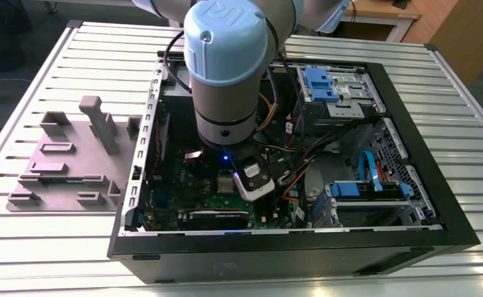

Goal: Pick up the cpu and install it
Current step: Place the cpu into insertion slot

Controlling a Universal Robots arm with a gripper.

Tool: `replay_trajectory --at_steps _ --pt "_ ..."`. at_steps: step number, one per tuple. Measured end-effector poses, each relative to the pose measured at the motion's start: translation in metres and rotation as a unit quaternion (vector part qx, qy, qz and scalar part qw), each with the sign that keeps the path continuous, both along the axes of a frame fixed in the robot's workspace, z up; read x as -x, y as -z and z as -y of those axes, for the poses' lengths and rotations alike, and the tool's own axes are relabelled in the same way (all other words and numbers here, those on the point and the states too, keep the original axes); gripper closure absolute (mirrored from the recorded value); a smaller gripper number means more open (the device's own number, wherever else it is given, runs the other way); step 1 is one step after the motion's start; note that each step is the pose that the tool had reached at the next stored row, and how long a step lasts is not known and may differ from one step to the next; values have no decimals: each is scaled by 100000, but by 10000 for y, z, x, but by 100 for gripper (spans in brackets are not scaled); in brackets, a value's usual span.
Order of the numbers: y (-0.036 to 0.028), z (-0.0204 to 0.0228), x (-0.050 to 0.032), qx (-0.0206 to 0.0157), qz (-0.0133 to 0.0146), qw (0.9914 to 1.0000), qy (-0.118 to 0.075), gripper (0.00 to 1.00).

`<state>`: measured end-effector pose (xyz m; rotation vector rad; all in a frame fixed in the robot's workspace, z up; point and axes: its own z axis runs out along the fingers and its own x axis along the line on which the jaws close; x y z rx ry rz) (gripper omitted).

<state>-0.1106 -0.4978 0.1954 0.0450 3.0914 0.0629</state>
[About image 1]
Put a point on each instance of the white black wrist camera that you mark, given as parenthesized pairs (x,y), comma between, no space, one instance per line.
(253,179)

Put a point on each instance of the green motherboard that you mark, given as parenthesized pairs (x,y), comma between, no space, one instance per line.
(187,198)

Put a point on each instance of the wooden desk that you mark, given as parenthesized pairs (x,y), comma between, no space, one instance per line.
(389,12)

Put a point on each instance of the grey plastic parts rack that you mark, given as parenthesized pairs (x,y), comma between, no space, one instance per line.
(80,173)

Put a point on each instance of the wooden cabinet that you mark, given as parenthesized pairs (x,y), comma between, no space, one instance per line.
(472,37)

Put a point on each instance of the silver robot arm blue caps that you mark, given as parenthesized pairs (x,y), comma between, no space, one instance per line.
(224,77)

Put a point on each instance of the black PC case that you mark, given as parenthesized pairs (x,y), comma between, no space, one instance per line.
(265,256)

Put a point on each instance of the grey metal disk bay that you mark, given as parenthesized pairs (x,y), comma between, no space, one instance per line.
(345,109)
(371,202)

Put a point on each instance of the white desk frame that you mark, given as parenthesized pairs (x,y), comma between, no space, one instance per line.
(51,5)

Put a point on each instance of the silver CPU chip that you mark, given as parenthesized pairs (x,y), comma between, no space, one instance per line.
(224,185)

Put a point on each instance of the blue plastic drive bracket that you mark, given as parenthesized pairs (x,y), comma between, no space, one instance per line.
(320,83)

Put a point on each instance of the hard disk in blue carrier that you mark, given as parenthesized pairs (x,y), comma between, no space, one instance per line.
(345,189)

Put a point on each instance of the black graphics card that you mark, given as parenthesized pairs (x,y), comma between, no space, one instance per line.
(213,219)

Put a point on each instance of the short blue expansion slot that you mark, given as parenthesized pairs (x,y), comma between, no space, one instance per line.
(161,199)

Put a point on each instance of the grey power supply unit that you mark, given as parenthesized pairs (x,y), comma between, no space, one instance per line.
(175,120)

